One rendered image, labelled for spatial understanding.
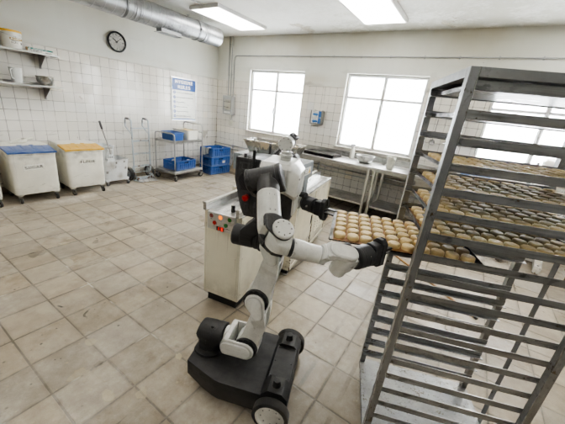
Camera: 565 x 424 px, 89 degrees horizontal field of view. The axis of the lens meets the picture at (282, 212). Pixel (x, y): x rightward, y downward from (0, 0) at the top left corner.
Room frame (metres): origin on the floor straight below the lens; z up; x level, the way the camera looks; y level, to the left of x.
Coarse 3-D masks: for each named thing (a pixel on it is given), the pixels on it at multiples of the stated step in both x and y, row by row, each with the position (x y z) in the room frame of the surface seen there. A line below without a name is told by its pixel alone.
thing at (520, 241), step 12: (420, 216) 1.24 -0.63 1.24; (432, 228) 1.10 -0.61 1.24; (444, 228) 1.12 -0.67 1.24; (456, 228) 1.13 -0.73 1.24; (468, 228) 1.15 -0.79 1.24; (480, 228) 1.17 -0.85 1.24; (492, 228) 1.19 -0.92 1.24; (480, 240) 1.03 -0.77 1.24; (492, 240) 1.04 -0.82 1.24; (504, 240) 1.06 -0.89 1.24; (516, 240) 1.07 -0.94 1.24; (528, 240) 1.10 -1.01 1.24; (540, 240) 1.11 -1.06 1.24; (552, 240) 1.12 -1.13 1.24; (552, 252) 0.98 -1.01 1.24; (564, 252) 1.00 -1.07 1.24
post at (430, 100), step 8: (432, 88) 1.45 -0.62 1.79; (432, 104) 1.45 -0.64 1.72; (424, 112) 1.47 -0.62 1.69; (424, 120) 1.45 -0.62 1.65; (424, 128) 1.45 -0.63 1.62; (416, 144) 1.46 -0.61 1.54; (416, 160) 1.45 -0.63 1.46; (408, 176) 1.46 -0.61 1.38; (408, 184) 1.45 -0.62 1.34; (408, 192) 1.45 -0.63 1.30; (408, 200) 1.44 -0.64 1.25; (400, 208) 1.45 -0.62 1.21; (400, 216) 1.45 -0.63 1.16; (392, 256) 1.45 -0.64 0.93; (384, 264) 1.46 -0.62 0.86; (384, 272) 1.45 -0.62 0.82; (376, 296) 1.47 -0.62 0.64; (376, 312) 1.45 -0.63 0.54; (368, 336) 1.45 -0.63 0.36; (360, 360) 1.45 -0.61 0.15
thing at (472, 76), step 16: (464, 80) 1.03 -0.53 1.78; (464, 96) 1.01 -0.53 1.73; (464, 112) 1.00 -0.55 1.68; (448, 144) 1.01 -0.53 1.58; (448, 160) 1.00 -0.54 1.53; (432, 192) 1.02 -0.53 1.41; (432, 208) 1.00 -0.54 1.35; (432, 224) 1.00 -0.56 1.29; (416, 256) 1.01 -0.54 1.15; (416, 272) 1.00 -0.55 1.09; (400, 304) 1.01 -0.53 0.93; (400, 320) 1.00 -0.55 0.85; (384, 352) 1.02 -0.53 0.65; (384, 368) 1.00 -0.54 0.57; (368, 416) 1.00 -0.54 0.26
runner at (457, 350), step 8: (368, 328) 1.45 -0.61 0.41; (376, 328) 1.44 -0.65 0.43; (384, 336) 1.40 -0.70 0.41; (400, 336) 1.41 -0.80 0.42; (408, 336) 1.40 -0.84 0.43; (424, 344) 1.37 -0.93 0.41; (432, 344) 1.38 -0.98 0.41; (440, 344) 1.37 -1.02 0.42; (448, 344) 1.36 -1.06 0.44; (456, 352) 1.33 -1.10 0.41; (464, 352) 1.34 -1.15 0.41; (472, 352) 1.34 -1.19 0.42; (480, 352) 1.33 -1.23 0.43
